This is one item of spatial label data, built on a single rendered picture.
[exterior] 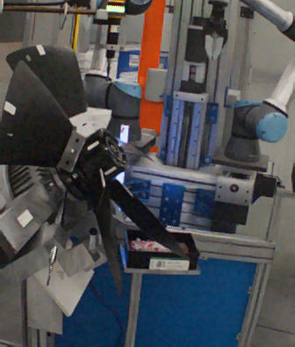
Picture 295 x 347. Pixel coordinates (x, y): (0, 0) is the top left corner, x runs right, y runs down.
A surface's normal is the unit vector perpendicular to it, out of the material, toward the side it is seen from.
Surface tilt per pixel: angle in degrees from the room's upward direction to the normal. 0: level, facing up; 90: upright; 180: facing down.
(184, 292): 90
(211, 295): 90
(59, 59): 45
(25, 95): 75
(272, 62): 89
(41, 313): 90
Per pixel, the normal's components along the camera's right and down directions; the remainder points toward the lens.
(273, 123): 0.30, 0.37
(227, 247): -0.15, 0.22
